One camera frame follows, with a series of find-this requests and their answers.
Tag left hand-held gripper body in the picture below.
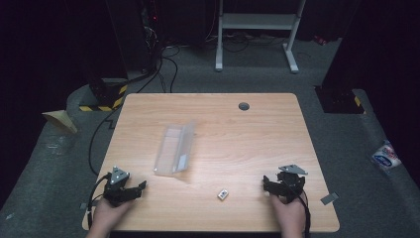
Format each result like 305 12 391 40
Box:
102 166 134 208

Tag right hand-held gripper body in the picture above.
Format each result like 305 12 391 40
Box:
275 164 309 204

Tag person's right hand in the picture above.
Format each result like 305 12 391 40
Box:
268 192 307 238

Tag person's left hand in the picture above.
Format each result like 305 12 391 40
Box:
86 196 135 238

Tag grey tape piece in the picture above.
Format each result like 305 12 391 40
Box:
319 191 340 206

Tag clear plastic box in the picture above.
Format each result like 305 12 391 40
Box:
153 120 196 178

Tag tan cardboard piece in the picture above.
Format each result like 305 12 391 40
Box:
41 109 79 135

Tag black yellow striped stand base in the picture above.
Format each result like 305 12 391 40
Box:
314 85 367 115
78 76 129 113

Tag white blue plastic packet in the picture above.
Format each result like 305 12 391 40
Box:
370 139 403 172

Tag red floor object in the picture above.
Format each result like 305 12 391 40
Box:
312 35 329 47

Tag dark equipment rack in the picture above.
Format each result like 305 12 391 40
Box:
104 0 163 75

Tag white metal stand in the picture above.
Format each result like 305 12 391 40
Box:
214 0 307 74

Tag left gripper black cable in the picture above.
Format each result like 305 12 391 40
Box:
86 174 111 230

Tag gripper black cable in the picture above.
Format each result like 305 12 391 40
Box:
86 174 111 230
296 189 312 238

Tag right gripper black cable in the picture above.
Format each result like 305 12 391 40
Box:
296 189 312 238

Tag black floor cable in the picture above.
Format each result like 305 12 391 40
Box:
87 45 180 177

